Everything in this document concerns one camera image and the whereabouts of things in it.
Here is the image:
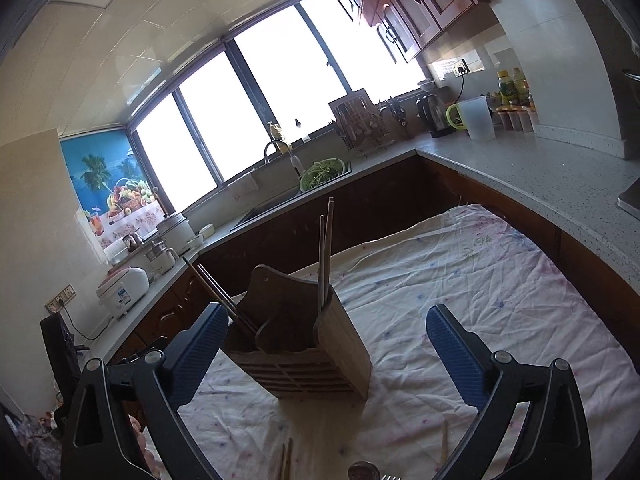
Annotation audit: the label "wooden utensil holder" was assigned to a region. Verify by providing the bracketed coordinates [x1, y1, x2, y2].
[222, 264, 372, 402]

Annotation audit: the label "spice jar set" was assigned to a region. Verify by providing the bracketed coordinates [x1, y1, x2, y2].
[497, 106, 538, 132]

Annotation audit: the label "person's left hand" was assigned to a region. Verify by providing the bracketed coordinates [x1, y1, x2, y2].
[129, 415, 162, 479]

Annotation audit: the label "dish drying rack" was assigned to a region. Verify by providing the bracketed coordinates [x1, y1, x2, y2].
[329, 89, 392, 150]

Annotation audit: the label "steel pot cooker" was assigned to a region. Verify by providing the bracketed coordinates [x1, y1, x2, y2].
[156, 212, 195, 256]

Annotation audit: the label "green mug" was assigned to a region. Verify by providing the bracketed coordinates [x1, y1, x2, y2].
[446, 104, 465, 130]

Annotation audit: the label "lower wooden cabinets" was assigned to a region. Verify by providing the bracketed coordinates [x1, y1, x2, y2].
[195, 156, 639, 361]

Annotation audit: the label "white floral tablecloth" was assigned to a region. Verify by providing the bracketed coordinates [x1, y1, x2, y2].
[180, 205, 639, 479]

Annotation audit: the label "black electric kettle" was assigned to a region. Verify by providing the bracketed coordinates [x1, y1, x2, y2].
[416, 94, 456, 139]

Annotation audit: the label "steel spoon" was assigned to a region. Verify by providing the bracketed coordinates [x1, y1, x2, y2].
[347, 460, 381, 480]

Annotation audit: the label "patterned chopstick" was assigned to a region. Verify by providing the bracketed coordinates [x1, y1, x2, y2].
[281, 438, 294, 480]
[276, 443, 286, 480]

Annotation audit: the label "fruit beach poster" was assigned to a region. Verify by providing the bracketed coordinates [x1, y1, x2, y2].
[61, 130, 164, 250]

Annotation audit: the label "kitchen sink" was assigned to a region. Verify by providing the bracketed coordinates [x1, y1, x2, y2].
[235, 162, 352, 229]

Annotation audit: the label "dish soap bottle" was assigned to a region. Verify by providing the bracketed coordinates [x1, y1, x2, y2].
[268, 122, 284, 145]

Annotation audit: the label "translucent plastic pitcher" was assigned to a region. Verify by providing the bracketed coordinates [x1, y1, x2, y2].
[458, 96, 496, 141]

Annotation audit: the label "white rice cooker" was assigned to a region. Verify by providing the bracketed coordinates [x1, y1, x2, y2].
[96, 266, 150, 318]

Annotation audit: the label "small white blender appliance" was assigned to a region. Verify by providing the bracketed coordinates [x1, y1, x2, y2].
[145, 240, 178, 275]

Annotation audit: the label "green colander with vegetables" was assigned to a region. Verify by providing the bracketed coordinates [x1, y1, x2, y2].
[298, 157, 347, 193]

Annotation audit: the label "wooden chopstick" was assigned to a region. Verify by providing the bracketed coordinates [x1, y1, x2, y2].
[438, 419, 448, 468]
[195, 263, 257, 337]
[182, 256, 238, 323]

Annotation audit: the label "wall power outlet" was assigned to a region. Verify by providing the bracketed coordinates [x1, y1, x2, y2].
[44, 284, 76, 313]

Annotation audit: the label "oil bottles group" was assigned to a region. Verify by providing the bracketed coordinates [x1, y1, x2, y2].
[497, 67, 530, 106]

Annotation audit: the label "kitchen faucet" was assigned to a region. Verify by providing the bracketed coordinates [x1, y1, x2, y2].
[264, 139, 305, 179]

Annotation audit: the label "white dish cloth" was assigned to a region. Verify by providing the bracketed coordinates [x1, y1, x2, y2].
[229, 171, 259, 200]

